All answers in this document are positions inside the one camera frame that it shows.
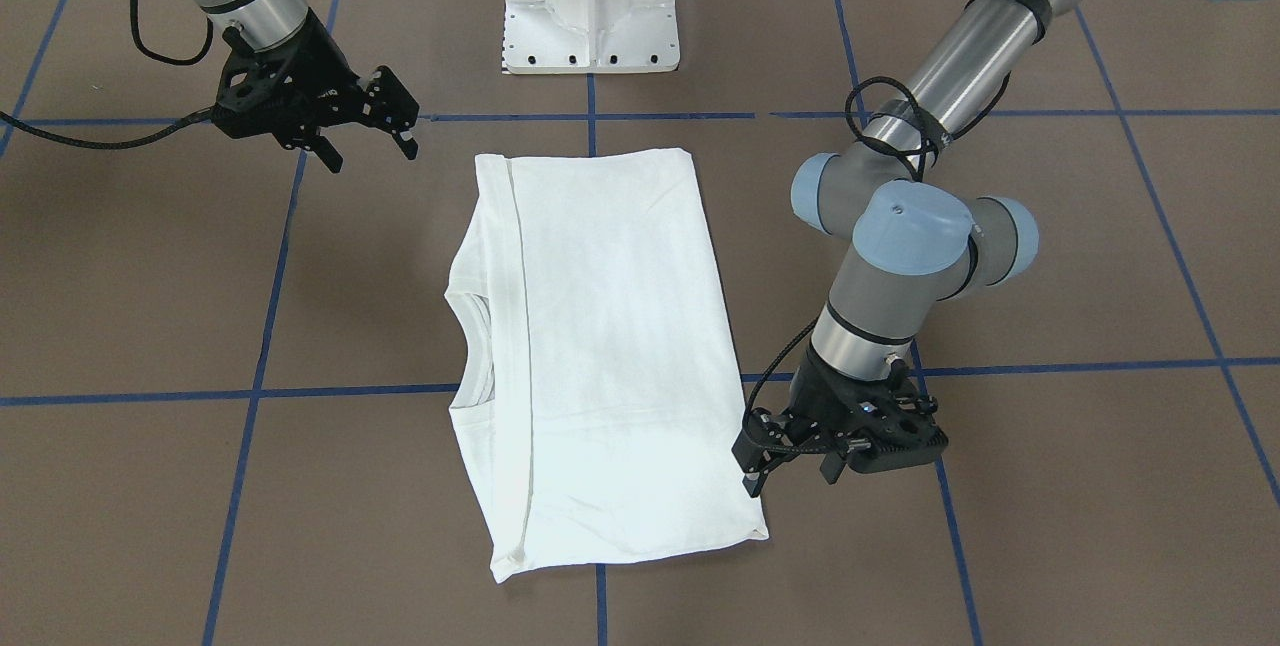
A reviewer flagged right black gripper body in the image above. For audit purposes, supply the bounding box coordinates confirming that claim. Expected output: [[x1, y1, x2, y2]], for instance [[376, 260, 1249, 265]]
[[210, 13, 419, 151]]

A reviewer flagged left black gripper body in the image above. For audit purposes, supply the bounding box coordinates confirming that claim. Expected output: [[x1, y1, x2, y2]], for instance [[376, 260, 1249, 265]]
[[732, 347, 948, 475]]

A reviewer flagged white long-sleeve printed shirt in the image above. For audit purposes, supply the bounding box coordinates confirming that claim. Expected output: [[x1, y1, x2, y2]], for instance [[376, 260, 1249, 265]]
[[444, 148, 769, 582]]

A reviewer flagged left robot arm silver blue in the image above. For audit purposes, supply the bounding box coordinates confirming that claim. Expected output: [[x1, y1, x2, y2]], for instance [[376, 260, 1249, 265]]
[[922, 0, 1277, 519]]

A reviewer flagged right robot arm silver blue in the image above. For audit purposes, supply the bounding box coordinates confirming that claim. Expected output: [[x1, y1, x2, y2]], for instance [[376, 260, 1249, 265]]
[[168, 0, 419, 173]]

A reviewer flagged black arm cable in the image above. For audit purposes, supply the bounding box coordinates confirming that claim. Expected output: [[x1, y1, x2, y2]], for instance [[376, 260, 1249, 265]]
[[742, 75, 1011, 427], [0, 0, 227, 152]]

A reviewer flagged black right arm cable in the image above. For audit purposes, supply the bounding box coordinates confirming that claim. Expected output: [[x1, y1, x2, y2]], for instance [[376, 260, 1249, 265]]
[[0, 0, 227, 152]]

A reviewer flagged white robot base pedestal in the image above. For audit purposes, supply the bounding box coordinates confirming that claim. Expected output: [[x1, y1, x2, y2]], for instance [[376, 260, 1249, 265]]
[[500, 0, 681, 75]]

